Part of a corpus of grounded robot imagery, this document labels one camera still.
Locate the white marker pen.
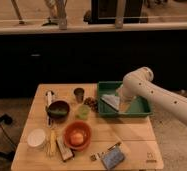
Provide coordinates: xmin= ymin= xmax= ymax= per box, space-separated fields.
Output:
xmin=46 ymin=91 xmax=54 ymax=107

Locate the dark green bowl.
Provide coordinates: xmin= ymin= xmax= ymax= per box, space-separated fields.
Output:
xmin=46 ymin=100 xmax=70 ymax=118

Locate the white round container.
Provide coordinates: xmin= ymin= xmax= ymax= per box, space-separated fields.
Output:
xmin=27 ymin=129 xmax=46 ymax=149

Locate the dark metal cup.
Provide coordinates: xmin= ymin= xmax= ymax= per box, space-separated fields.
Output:
xmin=74 ymin=88 xmax=85 ymax=103

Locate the blue sponge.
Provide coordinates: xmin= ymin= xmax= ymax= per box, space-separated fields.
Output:
xmin=101 ymin=147 xmax=125 ymax=170

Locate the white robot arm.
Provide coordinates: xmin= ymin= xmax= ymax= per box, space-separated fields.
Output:
xmin=117 ymin=67 xmax=187 ymax=126

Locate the pile of brown nuts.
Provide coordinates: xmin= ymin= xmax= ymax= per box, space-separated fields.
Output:
xmin=84 ymin=97 xmax=98 ymax=112

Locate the small green cup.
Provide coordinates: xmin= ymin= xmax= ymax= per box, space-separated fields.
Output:
xmin=77 ymin=105 xmax=90 ymax=120

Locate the grey towel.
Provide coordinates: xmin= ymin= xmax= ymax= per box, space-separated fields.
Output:
xmin=101 ymin=94 xmax=120 ymax=111

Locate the black office chair base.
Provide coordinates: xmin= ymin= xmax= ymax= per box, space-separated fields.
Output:
xmin=0 ymin=114 xmax=16 ymax=162

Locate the orange plastic bowl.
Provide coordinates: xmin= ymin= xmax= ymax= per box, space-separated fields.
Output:
xmin=63 ymin=121 xmax=92 ymax=151

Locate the orange fruit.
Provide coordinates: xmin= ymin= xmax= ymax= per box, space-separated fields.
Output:
xmin=70 ymin=133 xmax=84 ymax=146

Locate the silver fork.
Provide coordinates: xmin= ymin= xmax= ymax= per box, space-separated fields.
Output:
xmin=90 ymin=142 xmax=121 ymax=161

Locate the green plastic tray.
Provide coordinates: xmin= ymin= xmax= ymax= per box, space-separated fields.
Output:
xmin=97 ymin=81 xmax=151 ymax=118

